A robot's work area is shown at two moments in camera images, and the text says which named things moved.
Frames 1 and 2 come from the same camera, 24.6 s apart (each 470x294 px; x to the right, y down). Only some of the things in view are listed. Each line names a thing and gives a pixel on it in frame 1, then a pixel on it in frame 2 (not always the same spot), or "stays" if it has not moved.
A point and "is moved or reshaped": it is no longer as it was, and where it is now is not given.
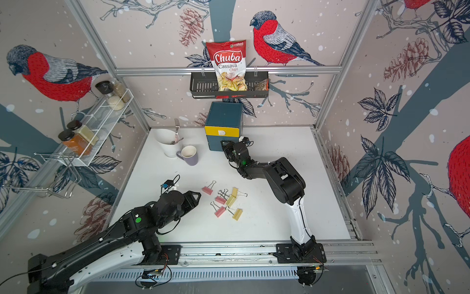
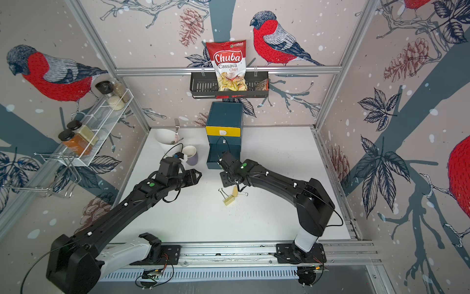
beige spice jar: [78, 127] stays
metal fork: [177, 121] stays
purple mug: [189, 154] stays
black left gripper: [191, 199] → [193, 178]
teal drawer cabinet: [224, 122] is moved or reshaped
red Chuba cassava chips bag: [229, 59] stays
